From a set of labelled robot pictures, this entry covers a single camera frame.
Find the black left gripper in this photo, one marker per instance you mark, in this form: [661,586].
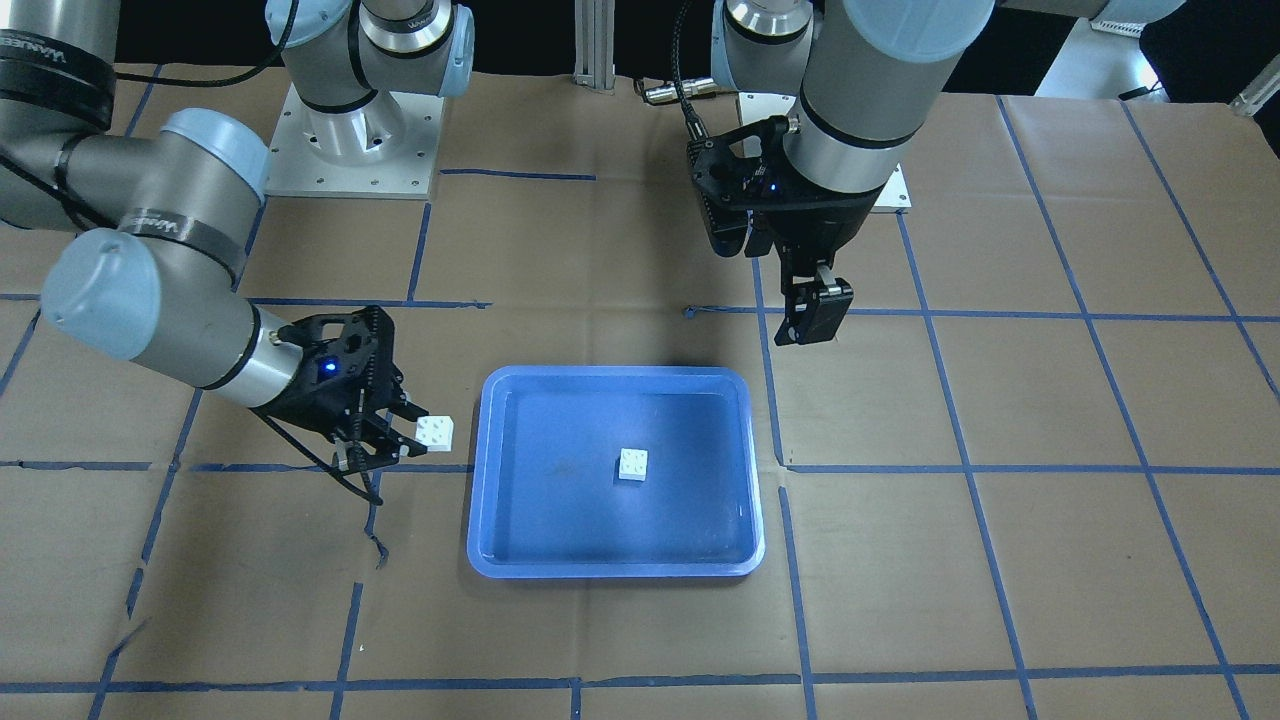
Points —
[833,222]

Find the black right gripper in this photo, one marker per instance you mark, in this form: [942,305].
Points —
[297,404]

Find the white building block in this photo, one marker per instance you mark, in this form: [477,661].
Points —
[435,432]
[632,465]

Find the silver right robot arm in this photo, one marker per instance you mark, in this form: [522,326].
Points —
[161,223]

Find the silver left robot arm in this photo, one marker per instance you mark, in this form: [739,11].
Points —
[863,76]

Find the blue plastic tray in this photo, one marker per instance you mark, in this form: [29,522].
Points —
[546,503]

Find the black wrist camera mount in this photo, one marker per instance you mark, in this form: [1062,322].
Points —
[739,172]

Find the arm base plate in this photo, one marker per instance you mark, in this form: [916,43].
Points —
[386,150]

